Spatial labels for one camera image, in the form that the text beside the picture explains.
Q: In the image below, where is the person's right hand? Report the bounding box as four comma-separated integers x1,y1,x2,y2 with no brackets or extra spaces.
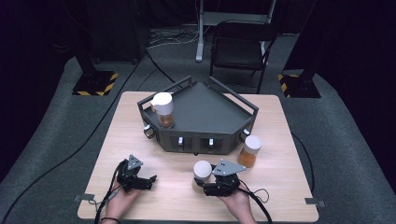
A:
218,184,254,218

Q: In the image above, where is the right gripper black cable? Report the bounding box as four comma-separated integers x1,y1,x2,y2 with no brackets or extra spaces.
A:
239,180,274,224

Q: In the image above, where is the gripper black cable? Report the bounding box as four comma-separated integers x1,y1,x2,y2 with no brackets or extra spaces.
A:
93,161,125,224
239,180,274,224

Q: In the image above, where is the spice jar with spouted lid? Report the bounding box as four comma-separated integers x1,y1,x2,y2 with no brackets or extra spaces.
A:
149,91,176,130

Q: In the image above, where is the spice jar with tan powder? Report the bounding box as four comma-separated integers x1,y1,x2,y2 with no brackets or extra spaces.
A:
191,160,214,194

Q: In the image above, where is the bundle of floor cables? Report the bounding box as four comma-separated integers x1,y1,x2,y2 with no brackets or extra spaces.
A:
147,28,201,49

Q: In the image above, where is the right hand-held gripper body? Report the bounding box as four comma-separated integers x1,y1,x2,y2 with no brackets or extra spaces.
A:
212,159,248,197

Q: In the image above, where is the black stand with striped base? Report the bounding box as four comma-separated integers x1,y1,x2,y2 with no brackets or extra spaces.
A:
277,36,322,99
72,29,120,97

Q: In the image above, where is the long black floor cable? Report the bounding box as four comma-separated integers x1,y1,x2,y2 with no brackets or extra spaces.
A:
0,59,142,218

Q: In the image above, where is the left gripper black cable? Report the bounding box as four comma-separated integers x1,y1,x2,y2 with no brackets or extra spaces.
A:
93,161,125,224

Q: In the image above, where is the dark grey corner spice rack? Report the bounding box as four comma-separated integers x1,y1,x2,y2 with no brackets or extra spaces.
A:
136,75,260,156

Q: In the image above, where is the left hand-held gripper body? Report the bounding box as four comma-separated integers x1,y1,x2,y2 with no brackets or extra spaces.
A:
116,154,145,192

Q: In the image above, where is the spice jar with orange powder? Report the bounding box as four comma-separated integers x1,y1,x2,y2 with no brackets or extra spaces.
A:
236,134,263,169

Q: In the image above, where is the person's left hand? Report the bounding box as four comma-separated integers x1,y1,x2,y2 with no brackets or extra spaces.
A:
104,182,143,219

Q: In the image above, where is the black folding chair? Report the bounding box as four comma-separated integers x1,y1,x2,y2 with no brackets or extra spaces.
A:
209,20,278,94

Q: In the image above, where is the short black floor cable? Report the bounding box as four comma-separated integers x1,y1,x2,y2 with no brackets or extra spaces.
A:
136,49,177,91

